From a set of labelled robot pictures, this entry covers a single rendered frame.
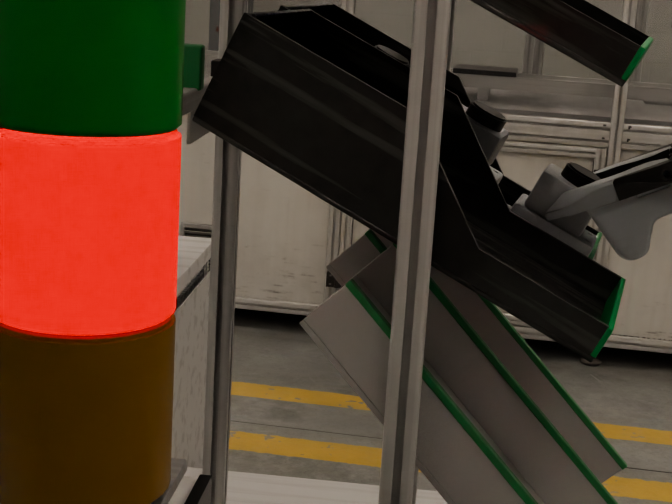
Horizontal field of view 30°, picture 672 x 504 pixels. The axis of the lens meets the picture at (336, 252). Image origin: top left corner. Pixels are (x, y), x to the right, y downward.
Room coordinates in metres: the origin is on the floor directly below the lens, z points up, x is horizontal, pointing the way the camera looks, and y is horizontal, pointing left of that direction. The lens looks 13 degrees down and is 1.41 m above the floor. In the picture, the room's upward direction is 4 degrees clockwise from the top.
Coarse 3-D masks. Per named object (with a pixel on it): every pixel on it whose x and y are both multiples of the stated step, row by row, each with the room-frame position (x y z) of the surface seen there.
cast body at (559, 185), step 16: (544, 176) 0.87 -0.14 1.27; (560, 176) 0.88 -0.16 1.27; (576, 176) 0.87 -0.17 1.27; (592, 176) 0.88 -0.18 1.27; (544, 192) 0.87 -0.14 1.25; (560, 192) 0.87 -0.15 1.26; (512, 208) 0.88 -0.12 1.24; (528, 208) 0.88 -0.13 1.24; (544, 208) 0.87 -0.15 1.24; (544, 224) 0.87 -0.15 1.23; (560, 224) 0.87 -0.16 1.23; (576, 224) 0.87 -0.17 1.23; (560, 240) 0.87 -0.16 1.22; (576, 240) 0.87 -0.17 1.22; (592, 240) 0.88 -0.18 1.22
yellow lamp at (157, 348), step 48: (0, 336) 0.30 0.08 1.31; (48, 336) 0.30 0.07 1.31; (96, 336) 0.30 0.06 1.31; (144, 336) 0.31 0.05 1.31; (0, 384) 0.30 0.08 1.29; (48, 384) 0.30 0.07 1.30; (96, 384) 0.30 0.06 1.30; (144, 384) 0.31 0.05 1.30; (0, 432) 0.30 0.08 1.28; (48, 432) 0.30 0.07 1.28; (96, 432) 0.30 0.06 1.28; (144, 432) 0.31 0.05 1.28; (0, 480) 0.30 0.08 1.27; (48, 480) 0.30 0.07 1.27; (96, 480) 0.30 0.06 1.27; (144, 480) 0.31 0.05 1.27
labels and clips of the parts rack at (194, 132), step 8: (184, 48) 0.88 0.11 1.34; (192, 48) 0.88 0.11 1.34; (200, 48) 0.88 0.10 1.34; (184, 56) 0.88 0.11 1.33; (192, 56) 0.88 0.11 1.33; (200, 56) 0.88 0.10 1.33; (184, 64) 0.88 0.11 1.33; (192, 64) 0.88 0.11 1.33; (200, 64) 0.88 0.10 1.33; (216, 64) 0.97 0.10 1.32; (184, 72) 0.88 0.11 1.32; (192, 72) 0.88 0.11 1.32; (200, 72) 0.88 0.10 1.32; (184, 80) 0.88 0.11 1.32; (192, 80) 0.88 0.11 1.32; (200, 80) 0.88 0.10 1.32; (200, 88) 0.88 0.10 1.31; (192, 112) 0.92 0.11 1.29; (192, 128) 0.93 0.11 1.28; (200, 128) 0.96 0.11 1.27; (192, 136) 0.93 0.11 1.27; (200, 136) 0.96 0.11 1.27
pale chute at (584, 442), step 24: (360, 240) 0.89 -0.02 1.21; (384, 240) 1.01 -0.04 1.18; (336, 264) 0.89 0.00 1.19; (360, 264) 0.89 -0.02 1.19; (456, 288) 1.00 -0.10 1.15; (480, 312) 0.99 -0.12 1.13; (480, 336) 0.99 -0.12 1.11; (504, 336) 0.99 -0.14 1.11; (504, 360) 0.99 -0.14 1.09; (528, 360) 0.98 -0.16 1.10; (528, 384) 0.98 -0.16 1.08; (552, 384) 0.97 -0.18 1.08; (552, 408) 0.97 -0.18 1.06; (576, 408) 0.97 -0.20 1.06; (576, 432) 0.97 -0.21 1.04; (600, 432) 0.97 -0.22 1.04; (600, 456) 0.96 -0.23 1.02; (600, 480) 0.96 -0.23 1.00
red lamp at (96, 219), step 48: (0, 144) 0.30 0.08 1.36; (48, 144) 0.30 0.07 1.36; (96, 144) 0.30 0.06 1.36; (144, 144) 0.31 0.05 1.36; (0, 192) 0.30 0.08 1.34; (48, 192) 0.30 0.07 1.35; (96, 192) 0.30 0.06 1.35; (144, 192) 0.31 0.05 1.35; (0, 240) 0.30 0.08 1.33; (48, 240) 0.30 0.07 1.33; (96, 240) 0.30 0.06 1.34; (144, 240) 0.31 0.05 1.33; (0, 288) 0.30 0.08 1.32; (48, 288) 0.30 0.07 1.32; (96, 288) 0.30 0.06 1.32; (144, 288) 0.31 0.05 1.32
